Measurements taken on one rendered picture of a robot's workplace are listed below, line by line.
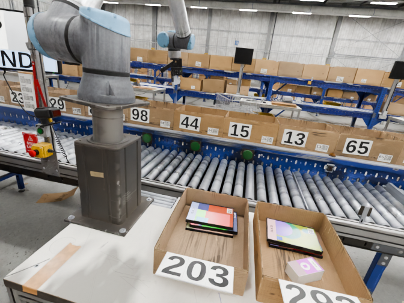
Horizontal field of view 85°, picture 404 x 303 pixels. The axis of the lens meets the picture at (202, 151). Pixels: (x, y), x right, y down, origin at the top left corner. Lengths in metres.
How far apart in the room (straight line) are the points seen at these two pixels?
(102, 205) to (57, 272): 0.24
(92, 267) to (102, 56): 0.65
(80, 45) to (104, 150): 0.34
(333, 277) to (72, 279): 0.82
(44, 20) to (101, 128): 0.38
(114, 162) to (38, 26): 0.50
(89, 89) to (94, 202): 0.43
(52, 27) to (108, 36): 0.20
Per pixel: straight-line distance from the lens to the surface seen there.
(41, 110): 1.42
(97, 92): 0.79
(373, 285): 1.59
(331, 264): 0.98
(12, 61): 1.67
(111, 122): 0.84
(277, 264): 0.88
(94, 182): 0.91
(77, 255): 0.89
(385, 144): 1.87
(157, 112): 1.77
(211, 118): 1.65
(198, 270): 0.66
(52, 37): 0.92
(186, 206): 1.05
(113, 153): 0.81
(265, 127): 1.64
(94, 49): 0.80
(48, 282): 0.85
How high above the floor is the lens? 1.36
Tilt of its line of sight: 20 degrees down
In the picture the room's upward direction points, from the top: 6 degrees clockwise
